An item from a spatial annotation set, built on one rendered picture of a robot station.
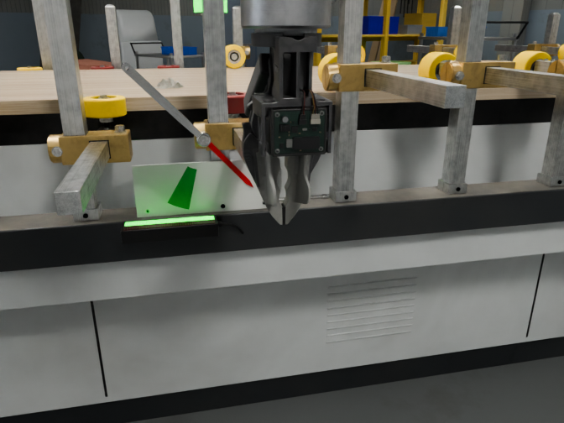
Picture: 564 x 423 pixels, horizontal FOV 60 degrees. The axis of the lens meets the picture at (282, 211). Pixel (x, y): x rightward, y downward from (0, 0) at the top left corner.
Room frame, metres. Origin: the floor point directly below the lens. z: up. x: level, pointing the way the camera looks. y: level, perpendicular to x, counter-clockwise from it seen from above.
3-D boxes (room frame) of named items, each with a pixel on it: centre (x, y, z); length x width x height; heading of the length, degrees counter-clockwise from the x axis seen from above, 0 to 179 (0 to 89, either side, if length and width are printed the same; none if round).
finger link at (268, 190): (0.52, 0.01, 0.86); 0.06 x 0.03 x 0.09; 12
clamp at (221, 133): (0.91, 0.10, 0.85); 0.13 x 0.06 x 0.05; 102
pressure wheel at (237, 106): (1.01, 0.10, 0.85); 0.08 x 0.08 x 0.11
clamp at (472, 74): (1.01, -0.39, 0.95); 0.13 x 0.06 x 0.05; 102
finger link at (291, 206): (0.52, -0.02, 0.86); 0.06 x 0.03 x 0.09; 12
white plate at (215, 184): (0.87, 0.14, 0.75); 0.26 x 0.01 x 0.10; 102
